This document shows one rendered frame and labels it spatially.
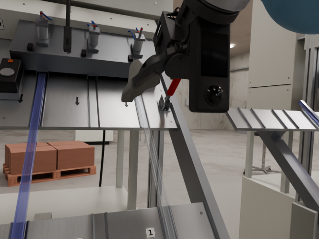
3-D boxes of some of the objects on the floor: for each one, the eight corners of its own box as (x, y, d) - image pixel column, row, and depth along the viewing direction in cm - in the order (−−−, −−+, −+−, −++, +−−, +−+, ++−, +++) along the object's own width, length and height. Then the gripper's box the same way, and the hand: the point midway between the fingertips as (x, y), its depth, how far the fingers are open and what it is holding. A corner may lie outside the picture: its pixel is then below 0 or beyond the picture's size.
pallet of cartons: (83, 163, 414) (84, 140, 412) (98, 176, 342) (99, 148, 340) (3, 170, 352) (3, 142, 350) (0, 188, 280) (0, 153, 278)
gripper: (264, -12, 34) (201, 80, 50) (127, -49, 27) (106, 71, 43) (291, 28, 29) (213, 114, 45) (136, -4, 23) (108, 111, 38)
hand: (164, 106), depth 43 cm, fingers open, 14 cm apart
